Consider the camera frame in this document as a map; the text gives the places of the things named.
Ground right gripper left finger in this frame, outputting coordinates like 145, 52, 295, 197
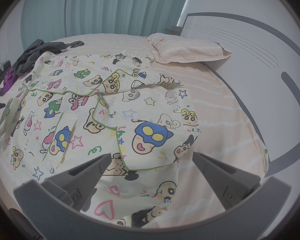
41, 153, 112, 212

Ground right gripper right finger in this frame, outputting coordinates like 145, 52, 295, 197
192, 151, 262, 211

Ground white printed pyjama top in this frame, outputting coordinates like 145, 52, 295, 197
0, 49, 202, 228

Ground bed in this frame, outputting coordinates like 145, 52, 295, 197
0, 13, 300, 234

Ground purple satin garment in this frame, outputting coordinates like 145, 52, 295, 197
1, 68, 18, 94

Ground grey garment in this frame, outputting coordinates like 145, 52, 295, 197
0, 61, 12, 84
65, 40, 85, 48

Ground black garment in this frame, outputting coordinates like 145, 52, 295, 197
12, 39, 67, 76

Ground blue-green curtain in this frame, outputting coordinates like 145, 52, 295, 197
65, 0, 193, 36
20, 0, 70, 52

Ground pink striped pillow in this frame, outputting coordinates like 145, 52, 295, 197
148, 33, 232, 64

